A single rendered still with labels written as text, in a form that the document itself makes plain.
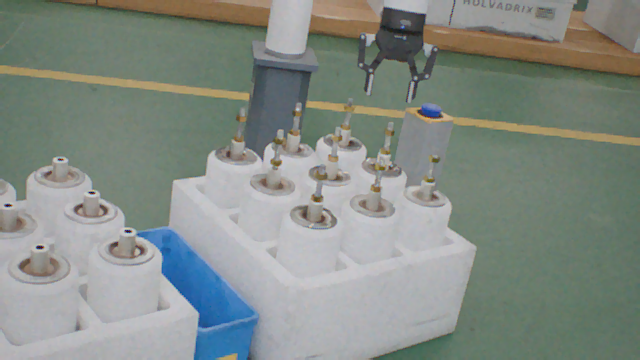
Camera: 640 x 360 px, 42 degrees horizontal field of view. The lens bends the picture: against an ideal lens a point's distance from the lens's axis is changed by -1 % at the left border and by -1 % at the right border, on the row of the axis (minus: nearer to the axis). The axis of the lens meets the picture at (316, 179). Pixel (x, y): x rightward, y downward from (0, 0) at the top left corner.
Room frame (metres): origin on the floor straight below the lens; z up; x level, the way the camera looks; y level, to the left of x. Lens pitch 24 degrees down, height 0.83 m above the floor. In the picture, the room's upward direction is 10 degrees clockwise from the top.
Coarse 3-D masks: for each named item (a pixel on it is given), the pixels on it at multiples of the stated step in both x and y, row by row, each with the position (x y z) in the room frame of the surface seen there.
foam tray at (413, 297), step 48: (192, 192) 1.30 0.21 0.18; (192, 240) 1.27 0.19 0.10; (240, 240) 1.17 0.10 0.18; (240, 288) 1.14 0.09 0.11; (288, 288) 1.05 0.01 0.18; (336, 288) 1.09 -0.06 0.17; (384, 288) 1.16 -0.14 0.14; (432, 288) 1.23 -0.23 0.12; (288, 336) 1.04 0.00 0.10; (336, 336) 1.11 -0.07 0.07; (384, 336) 1.17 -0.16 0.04; (432, 336) 1.25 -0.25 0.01
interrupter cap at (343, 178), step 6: (312, 168) 1.33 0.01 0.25; (318, 168) 1.34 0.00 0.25; (312, 174) 1.31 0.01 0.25; (342, 174) 1.33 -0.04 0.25; (348, 174) 1.33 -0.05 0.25; (324, 180) 1.29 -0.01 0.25; (330, 180) 1.30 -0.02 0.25; (336, 180) 1.30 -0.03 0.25; (342, 180) 1.30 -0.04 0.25; (348, 180) 1.30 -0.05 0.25; (336, 186) 1.28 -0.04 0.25
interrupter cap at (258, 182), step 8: (256, 176) 1.26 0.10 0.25; (264, 176) 1.26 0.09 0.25; (256, 184) 1.23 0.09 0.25; (264, 184) 1.24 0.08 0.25; (280, 184) 1.25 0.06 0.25; (288, 184) 1.25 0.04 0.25; (264, 192) 1.20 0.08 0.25; (272, 192) 1.21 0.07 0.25; (280, 192) 1.21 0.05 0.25; (288, 192) 1.22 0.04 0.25
